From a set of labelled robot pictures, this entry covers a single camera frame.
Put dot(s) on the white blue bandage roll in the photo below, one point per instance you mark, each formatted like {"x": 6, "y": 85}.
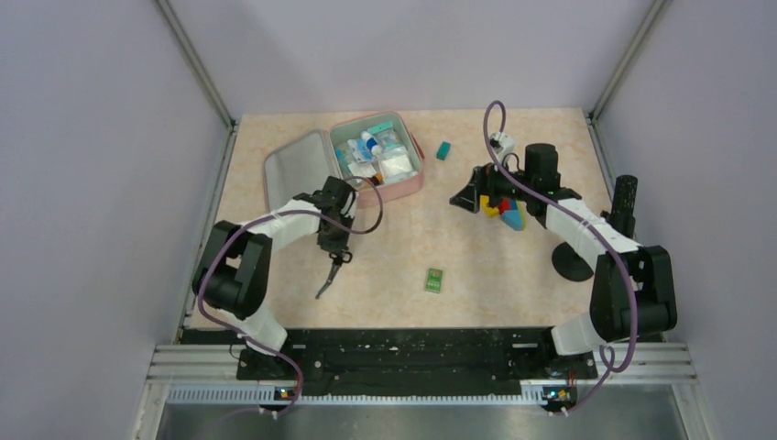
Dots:
{"x": 355, "y": 147}

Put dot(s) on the pink medicine kit case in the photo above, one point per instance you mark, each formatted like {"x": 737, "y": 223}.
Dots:
{"x": 304, "y": 164}

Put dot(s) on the black medical scissors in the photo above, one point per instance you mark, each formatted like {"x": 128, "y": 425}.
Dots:
{"x": 339, "y": 259}

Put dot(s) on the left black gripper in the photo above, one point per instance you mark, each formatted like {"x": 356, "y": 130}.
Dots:
{"x": 327, "y": 245}

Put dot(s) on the brown medicine bottle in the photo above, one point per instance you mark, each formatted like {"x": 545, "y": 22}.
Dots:
{"x": 375, "y": 180}

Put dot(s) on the colourful toy blocks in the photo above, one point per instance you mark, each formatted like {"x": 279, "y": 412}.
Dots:
{"x": 508, "y": 211}

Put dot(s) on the small green box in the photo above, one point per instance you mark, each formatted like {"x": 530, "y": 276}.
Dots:
{"x": 433, "y": 281}

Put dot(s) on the blue bandage strip packet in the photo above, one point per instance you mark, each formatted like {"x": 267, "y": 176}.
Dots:
{"x": 367, "y": 154}

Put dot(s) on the clear bottle green label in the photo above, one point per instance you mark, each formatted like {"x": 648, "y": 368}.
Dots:
{"x": 371, "y": 143}

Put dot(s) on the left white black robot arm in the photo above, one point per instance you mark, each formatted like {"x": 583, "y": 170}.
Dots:
{"x": 231, "y": 279}

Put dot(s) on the white gauze packet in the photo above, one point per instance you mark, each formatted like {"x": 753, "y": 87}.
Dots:
{"x": 363, "y": 171}
{"x": 394, "y": 165}

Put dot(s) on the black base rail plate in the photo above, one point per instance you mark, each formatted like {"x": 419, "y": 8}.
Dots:
{"x": 422, "y": 362}

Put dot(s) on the teal topped swab packet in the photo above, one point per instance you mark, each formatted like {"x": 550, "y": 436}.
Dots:
{"x": 385, "y": 135}

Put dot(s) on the small teal box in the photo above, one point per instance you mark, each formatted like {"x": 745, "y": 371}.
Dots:
{"x": 443, "y": 151}

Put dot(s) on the black stand with handle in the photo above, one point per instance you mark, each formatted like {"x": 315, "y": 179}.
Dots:
{"x": 588, "y": 235}

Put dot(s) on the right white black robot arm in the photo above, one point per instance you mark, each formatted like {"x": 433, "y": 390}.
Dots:
{"x": 633, "y": 291}

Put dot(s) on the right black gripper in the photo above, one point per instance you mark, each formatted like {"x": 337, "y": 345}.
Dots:
{"x": 484, "y": 181}

